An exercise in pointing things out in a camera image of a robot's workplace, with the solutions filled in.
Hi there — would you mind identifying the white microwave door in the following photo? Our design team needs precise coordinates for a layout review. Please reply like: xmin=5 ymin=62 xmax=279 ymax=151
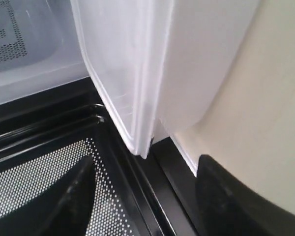
xmin=0 ymin=79 xmax=201 ymax=236

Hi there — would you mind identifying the white lidded plastic container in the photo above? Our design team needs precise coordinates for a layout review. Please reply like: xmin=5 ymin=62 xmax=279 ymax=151
xmin=71 ymin=0 xmax=260 ymax=158

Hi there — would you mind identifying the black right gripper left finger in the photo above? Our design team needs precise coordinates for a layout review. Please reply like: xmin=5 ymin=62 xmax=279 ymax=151
xmin=4 ymin=156 xmax=95 ymax=236

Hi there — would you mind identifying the white Midea microwave body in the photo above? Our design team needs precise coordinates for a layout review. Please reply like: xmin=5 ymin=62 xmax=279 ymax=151
xmin=0 ymin=0 xmax=89 ymax=105

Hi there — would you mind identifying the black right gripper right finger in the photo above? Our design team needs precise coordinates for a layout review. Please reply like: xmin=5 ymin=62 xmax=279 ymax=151
xmin=196 ymin=154 xmax=295 ymax=236

